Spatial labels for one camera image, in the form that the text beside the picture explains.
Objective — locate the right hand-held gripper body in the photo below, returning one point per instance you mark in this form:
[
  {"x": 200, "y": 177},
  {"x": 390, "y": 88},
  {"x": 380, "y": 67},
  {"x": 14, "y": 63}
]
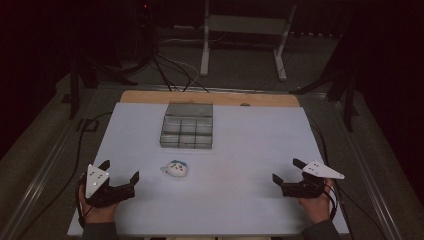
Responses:
[{"x": 305, "y": 190}]

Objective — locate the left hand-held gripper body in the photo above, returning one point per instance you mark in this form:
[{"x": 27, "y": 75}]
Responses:
[{"x": 96, "y": 191}]

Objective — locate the white and blue plush toy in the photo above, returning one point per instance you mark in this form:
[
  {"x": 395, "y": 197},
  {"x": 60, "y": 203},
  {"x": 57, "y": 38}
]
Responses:
[{"x": 175, "y": 168}]

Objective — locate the clear plastic compartment box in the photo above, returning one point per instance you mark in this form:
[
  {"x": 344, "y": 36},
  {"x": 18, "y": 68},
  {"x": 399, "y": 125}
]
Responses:
[{"x": 186, "y": 126}]

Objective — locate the person's right hand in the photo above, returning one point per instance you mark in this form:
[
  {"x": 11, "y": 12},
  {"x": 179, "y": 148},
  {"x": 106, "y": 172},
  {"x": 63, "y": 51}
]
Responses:
[{"x": 316, "y": 208}]

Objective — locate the person's left hand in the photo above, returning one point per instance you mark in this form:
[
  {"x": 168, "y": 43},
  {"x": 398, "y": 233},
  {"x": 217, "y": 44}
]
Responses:
[{"x": 98, "y": 215}]

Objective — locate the white table sheet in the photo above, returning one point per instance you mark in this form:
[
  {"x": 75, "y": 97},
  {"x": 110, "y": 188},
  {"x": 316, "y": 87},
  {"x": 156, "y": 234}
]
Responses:
[{"x": 240, "y": 150}]

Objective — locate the black stand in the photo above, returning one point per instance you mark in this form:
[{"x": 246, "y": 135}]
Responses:
[
  {"x": 349, "y": 106},
  {"x": 74, "y": 95}
]

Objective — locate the white metal stand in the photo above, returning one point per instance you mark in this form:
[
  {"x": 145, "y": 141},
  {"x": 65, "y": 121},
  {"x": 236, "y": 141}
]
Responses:
[{"x": 205, "y": 50}]

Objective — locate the metal floor rail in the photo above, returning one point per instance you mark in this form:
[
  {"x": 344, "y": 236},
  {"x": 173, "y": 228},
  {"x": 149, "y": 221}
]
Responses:
[
  {"x": 370, "y": 166},
  {"x": 40, "y": 180}
]

